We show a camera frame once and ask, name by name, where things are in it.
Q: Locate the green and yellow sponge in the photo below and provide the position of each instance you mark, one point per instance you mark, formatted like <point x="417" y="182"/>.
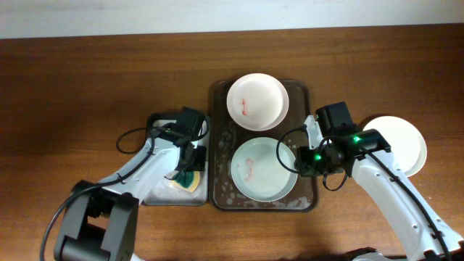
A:
<point x="187" y="181"/>

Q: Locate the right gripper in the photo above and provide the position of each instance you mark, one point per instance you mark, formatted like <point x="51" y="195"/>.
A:
<point x="304" y="165"/>

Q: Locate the large brown serving tray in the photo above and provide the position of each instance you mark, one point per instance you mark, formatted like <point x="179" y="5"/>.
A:
<point x="227" y="137"/>

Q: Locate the pale grey-blue plate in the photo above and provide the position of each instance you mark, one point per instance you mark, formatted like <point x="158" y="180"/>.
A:
<point x="261" y="169"/>

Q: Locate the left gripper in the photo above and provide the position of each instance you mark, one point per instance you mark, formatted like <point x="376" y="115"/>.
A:
<point x="199" y="164"/>

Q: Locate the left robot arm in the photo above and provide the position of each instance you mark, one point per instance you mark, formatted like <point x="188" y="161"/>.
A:
<point x="100" y="219"/>

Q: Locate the white plate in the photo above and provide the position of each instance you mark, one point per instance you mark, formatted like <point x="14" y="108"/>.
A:
<point x="406" y="141"/>
<point x="257" y="102"/>

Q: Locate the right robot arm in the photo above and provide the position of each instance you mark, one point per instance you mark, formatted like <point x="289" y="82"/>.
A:
<point x="422" y="233"/>

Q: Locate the small black soapy tray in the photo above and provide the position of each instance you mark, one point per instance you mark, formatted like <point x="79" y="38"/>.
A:
<point x="165" y="194"/>

